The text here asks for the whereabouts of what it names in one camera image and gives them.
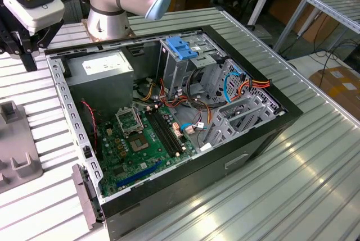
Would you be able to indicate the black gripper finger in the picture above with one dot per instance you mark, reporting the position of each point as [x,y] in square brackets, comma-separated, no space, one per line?
[11,44]
[47,38]

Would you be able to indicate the grey metal disk bay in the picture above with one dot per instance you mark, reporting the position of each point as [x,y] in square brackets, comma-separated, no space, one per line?
[222,132]

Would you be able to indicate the grey power supply unit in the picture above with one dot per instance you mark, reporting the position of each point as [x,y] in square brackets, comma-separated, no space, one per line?
[98,89]

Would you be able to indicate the grey parts rack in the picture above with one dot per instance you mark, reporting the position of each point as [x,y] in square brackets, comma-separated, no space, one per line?
[17,140]

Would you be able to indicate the metal locking lever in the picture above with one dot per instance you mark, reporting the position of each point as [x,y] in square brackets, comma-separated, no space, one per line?
[137,113]

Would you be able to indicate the grey optical drive cage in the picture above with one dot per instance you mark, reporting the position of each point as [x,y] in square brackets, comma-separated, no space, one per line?
[174,75]

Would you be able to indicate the blue plastic cage latch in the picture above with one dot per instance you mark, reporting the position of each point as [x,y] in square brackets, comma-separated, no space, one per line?
[182,52]

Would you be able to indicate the black RAM slot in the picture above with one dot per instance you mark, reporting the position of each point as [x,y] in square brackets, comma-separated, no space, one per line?
[166,131]
[159,132]
[170,130]
[162,132]

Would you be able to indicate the green motherboard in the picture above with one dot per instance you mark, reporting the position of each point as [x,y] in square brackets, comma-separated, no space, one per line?
[153,155]

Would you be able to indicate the blue expansion slot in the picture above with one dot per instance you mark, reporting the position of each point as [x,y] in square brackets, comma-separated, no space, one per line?
[140,174]

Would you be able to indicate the grey plastic card retainer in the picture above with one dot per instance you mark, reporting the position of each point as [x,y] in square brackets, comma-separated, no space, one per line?
[87,204]

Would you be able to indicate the white paper tag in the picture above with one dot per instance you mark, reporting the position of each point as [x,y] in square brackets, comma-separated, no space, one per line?
[206,147]

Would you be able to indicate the black PC case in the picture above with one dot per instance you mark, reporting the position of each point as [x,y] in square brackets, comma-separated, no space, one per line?
[197,179]

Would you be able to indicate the brown cardboard sheet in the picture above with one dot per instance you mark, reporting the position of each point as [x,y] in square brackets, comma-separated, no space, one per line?
[284,8]

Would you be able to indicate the metal slat shelf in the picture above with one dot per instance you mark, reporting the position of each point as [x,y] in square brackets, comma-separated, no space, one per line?
[332,8]

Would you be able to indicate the brown cardboard box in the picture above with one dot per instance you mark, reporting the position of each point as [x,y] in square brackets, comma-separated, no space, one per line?
[332,89]

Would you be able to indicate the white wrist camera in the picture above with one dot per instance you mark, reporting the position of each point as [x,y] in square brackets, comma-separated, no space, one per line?
[33,13]

